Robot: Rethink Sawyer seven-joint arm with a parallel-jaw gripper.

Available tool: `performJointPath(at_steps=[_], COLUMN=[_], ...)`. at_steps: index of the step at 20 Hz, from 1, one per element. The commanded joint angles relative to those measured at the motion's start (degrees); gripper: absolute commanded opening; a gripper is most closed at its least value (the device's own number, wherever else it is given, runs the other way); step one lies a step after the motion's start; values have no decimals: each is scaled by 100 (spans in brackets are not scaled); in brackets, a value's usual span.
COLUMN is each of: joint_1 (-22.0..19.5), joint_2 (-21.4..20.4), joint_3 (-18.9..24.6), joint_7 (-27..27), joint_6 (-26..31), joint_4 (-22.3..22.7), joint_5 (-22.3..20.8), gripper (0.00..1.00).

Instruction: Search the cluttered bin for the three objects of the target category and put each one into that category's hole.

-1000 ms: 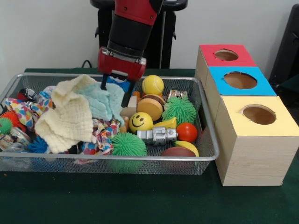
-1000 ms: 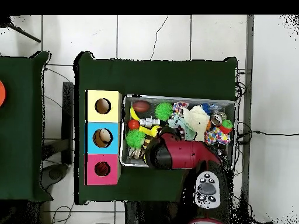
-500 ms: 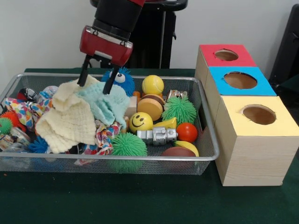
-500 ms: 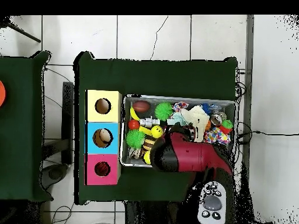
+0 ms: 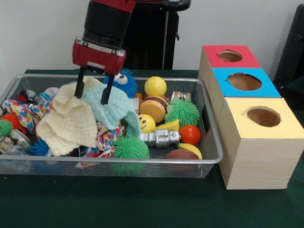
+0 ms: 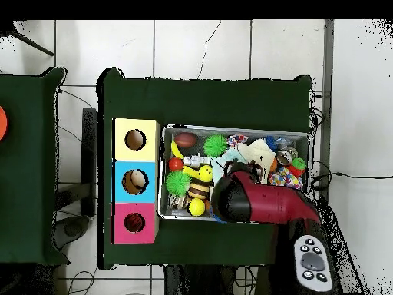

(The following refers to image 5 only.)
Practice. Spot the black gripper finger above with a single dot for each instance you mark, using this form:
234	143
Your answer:
107	91
79	85

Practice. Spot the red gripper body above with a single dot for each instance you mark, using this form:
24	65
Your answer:
99	59

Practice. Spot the light blue waffle cloth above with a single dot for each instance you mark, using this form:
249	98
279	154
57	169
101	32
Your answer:
111	109

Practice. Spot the cream waffle cloth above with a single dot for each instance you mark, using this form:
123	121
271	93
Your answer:
69	123

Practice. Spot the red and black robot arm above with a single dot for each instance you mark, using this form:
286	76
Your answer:
107	21

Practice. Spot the wooden box with three holes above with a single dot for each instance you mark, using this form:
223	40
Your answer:
261	161

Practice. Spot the large blue fuzzy eyed ball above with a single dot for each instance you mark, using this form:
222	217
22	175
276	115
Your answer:
128	85

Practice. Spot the yellow tennis ball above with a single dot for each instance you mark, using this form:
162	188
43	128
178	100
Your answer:
155	86

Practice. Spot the toy hamburger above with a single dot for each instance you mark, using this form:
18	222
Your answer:
152	110

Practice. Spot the yellow smiley ball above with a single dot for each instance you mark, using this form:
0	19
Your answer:
146	123

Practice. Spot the green spiky puffer ball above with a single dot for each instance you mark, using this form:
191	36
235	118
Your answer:
183	111
130	147

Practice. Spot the yellow cheese wedge toy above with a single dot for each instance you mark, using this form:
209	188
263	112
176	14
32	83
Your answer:
172	125

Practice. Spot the silver toy robot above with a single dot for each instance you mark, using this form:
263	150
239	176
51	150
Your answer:
164	139

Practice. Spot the red ball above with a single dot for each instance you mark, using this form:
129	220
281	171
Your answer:
190	135

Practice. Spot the dark green table cloth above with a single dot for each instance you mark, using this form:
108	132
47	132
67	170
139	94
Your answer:
142	204

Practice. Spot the black panel stand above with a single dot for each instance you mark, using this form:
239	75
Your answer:
292	47

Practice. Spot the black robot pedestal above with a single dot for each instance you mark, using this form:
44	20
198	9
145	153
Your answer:
152	35

